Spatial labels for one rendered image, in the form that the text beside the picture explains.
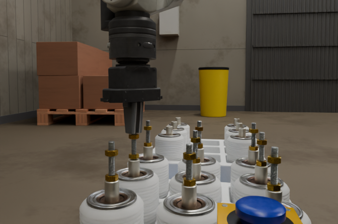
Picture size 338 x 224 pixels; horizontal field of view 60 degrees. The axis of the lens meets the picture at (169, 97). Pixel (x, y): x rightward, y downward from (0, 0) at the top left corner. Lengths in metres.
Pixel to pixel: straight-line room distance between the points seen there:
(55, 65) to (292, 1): 3.15
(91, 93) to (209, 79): 1.38
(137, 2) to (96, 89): 2.44
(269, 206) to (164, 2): 0.43
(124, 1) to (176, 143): 0.55
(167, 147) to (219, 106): 2.61
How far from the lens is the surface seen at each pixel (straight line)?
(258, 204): 0.27
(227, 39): 4.32
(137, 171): 0.58
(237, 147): 0.94
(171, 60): 4.31
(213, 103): 3.51
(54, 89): 3.07
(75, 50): 2.99
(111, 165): 0.46
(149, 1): 0.57
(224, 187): 0.74
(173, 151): 0.95
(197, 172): 0.55
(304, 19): 4.49
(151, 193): 0.56
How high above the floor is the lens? 0.43
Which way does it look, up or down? 3 degrees down
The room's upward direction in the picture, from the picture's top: straight up
